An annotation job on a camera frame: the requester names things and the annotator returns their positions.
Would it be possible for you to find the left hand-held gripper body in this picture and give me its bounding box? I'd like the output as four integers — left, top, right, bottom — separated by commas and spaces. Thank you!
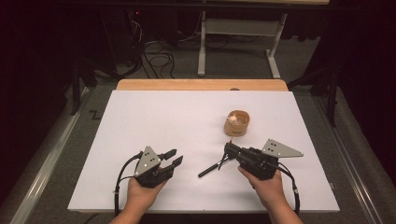
134, 145, 176, 189

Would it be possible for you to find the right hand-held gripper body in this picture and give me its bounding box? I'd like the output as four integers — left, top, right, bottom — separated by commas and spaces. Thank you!
236, 138, 304, 181

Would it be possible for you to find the small wooden cup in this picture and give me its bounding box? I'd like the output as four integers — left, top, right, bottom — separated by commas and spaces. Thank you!
223, 109, 251, 138

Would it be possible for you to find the dark pen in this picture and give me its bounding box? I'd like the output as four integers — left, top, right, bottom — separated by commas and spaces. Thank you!
197, 157, 232, 179

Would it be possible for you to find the person's right hand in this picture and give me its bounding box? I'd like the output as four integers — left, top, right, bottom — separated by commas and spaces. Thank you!
237, 167, 292, 211

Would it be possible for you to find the person's left hand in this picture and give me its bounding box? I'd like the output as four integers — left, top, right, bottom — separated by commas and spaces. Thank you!
125, 179, 168, 212

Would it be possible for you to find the white board sheet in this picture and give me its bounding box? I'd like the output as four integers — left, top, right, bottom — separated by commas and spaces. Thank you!
67, 90, 341, 214

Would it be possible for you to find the wooden table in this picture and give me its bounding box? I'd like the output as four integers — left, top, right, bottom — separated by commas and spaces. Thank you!
116, 78, 290, 92

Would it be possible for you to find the black metal stand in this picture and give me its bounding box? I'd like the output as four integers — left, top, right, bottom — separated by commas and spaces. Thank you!
70, 57, 97, 117
288, 66, 339, 128

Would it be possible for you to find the dark box with red light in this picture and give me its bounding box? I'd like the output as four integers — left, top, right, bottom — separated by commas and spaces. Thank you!
124, 7, 148, 63

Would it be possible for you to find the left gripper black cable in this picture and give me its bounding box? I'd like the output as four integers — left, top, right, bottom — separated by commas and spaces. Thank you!
113, 151, 144, 217

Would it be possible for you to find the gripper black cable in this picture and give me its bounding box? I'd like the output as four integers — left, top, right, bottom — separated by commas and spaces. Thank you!
276, 161, 302, 216
113, 151, 144, 217

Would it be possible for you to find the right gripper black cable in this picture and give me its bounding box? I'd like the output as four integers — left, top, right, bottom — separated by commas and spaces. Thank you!
276, 161, 302, 216

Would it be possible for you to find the aluminium floor rail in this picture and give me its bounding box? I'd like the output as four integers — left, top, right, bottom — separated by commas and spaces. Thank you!
312, 92, 379, 224
8, 88, 92, 224

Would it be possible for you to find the tangle of black floor cables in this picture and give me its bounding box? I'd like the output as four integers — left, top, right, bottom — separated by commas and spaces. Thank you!
129, 18, 177, 78

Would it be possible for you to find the white metal table frame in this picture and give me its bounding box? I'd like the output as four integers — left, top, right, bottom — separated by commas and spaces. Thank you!
197, 0, 331, 79

